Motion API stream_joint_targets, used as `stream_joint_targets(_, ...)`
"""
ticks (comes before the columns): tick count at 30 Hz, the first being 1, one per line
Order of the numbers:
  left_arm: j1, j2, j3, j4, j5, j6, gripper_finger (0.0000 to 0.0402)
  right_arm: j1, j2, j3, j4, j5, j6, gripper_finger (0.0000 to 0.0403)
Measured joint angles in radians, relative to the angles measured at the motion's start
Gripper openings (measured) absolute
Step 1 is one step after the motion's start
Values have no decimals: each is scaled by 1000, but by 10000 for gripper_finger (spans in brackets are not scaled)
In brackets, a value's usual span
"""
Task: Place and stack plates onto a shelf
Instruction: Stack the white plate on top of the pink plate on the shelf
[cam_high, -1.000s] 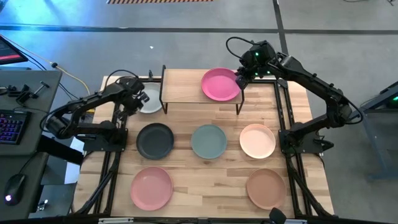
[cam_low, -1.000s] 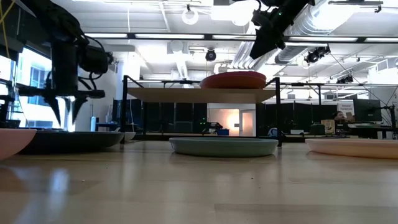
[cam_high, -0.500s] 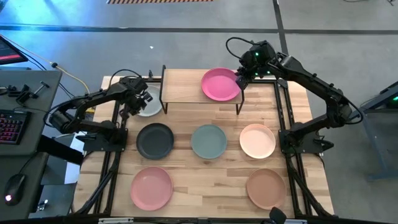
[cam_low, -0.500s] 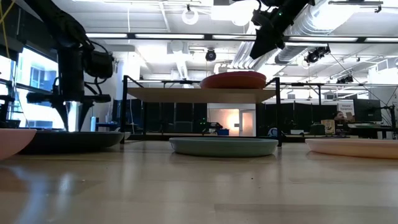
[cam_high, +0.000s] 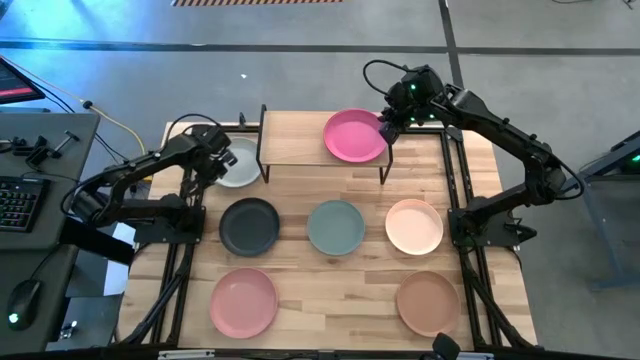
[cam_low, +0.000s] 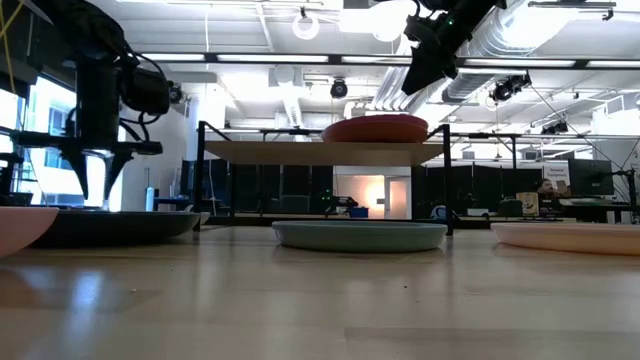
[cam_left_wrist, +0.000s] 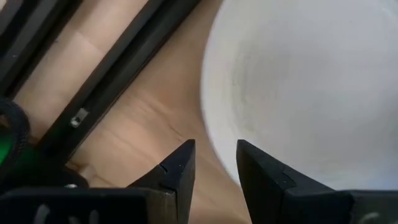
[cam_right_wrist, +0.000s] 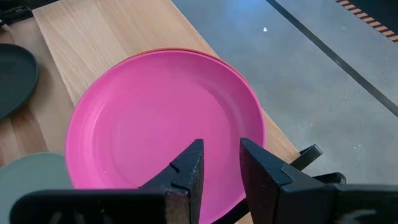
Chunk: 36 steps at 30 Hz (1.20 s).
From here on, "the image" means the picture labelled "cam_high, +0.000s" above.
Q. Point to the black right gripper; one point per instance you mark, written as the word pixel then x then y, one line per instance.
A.
pixel 420 107

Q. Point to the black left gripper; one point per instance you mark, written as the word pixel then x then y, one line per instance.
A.
pixel 205 162

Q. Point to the light grey plate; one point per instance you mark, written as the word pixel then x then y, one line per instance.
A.
pixel 245 170

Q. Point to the magenta plate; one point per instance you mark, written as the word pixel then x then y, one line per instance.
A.
pixel 350 137

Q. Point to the dark grey plate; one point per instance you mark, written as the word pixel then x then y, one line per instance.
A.
pixel 249 227

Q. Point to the pale peach plate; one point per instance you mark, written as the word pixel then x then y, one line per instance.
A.
pixel 414 227

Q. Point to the sage green plate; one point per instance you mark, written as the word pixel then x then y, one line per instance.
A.
pixel 336 227

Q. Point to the light pink plate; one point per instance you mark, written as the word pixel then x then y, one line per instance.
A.
pixel 244 303

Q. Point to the tan brown plate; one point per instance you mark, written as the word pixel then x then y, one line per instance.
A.
pixel 428 304

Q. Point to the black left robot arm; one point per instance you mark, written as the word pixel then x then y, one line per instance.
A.
pixel 150 160

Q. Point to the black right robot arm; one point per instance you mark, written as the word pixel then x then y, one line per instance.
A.
pixel 500 132

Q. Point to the wooden shelf with black legs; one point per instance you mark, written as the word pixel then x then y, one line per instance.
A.
pixel 290 140

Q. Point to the black table clamp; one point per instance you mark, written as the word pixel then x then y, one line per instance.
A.
pixel 242 121

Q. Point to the grey desk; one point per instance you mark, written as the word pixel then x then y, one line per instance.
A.
pixel 75 165

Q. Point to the white paper sheet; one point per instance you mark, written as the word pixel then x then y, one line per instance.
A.
pixel 115 280

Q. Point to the black clamp tool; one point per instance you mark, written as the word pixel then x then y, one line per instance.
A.
pixel 37 152

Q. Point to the black backlit keyboard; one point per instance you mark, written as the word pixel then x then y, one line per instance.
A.
pixel 20 205

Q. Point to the black computer monitor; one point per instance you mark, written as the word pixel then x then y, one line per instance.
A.
pixel 17 85

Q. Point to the small silver clip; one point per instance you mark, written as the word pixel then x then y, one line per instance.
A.
pixel 68 330

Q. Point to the black device with green light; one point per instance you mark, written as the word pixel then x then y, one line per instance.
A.
pixel 632 162

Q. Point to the black computer mouse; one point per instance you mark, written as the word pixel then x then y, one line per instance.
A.
pixel 22 305

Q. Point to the blue-grey metal cart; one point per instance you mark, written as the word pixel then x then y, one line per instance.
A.
pixel 620 225

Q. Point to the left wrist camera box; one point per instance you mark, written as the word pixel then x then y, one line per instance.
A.
pixel 215 137

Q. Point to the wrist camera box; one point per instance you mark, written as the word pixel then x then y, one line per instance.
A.
pixel 415 82
pixel 215 137

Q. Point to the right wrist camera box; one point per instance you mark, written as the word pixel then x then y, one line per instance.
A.
pixel 415 82

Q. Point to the black aluminium table frame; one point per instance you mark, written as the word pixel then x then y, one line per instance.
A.
pixel 450 175

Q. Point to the silver metal bracket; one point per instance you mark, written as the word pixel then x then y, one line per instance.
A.
pixel 185 354
pixel 477 356

